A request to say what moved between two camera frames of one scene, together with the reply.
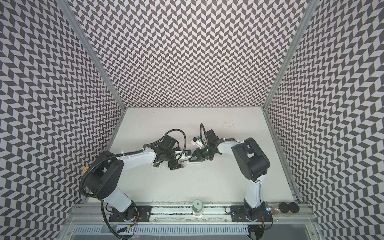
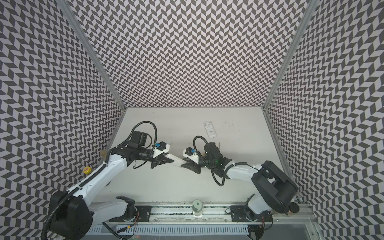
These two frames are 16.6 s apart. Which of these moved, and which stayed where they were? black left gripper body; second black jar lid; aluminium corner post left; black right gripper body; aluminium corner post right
Moved: black right gripper body; black left gripper body
Stayed: aluminium corner post right; aluminium corner post left; second black jar lid
